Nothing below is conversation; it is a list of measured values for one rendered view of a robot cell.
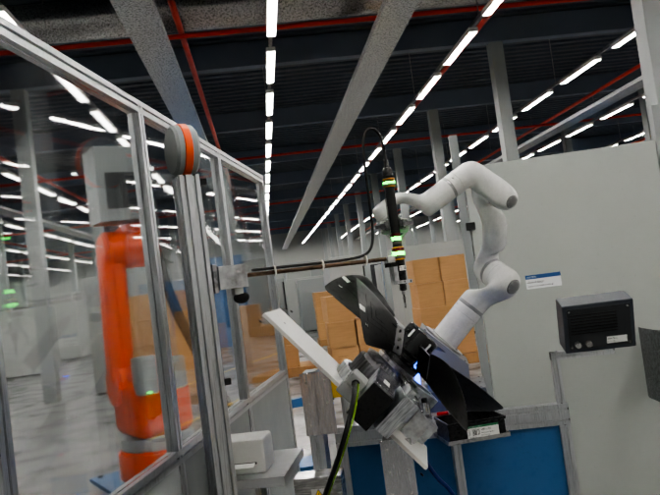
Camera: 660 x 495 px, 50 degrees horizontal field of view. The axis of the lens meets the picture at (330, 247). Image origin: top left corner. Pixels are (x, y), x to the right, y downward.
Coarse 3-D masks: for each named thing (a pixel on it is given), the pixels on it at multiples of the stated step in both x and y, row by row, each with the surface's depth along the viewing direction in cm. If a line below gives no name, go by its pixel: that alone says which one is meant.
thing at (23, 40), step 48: (48, 48) 161; (144, 144) 214; (144, 192) 211; (0, 336) 128; (240, 336) 293; (0, 384) 127; (288, 384) 377; (0, 432) 125; (0, 480) 124; (144, 480) 181
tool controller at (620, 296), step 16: (560, 304) 269; (576, 304) 266; (592, 304) 265; (608, 304) 264; (624, 304) 263; (560, 320) 272; (576, 320) 266; (592, 320) 266; (608, 320) 265; (624, 320) 265; (560, 336) 276; (576, 336) 268; (592, 336) 267; (608, 336) 267; (624, 336) 266; (576, 352) 269
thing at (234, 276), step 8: (240, 264) 214; (216, 272) 212; (224, 272) 212; (232, 272) 213; (240, 272) 214; (216, 280) 212; (224, 280) 211; (232, 280) 213; (240, 280) 214; (216, 288) 211; (224, 288) 211; (232, 288) 212
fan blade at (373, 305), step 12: (360, 288) 215; (360, 300) 211; (372, 300) 218; (360, 312) 208; (372, 312) 214; (384, 312) 221; (372, 324) 213; (384, 324) 219; (396, 324) 225; (372, 336) 211; (384, 336) 218; (384, 348) 218
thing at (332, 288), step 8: (336, 280) 246; (344, 280) 248; (352, 280) 250; (360, 280) 252; (368, 280) 255; (328, 288) 241; (336, 288) 243; (352, 288) 246; (368, 288) 249; (376, 288) 252; (336, 296) 240; (344, 296) 242; (352, 296) 243; (376, 296) 247; (344, 304) 239; (352, 304) 240; (384, 304) 245; (392, 312) 243
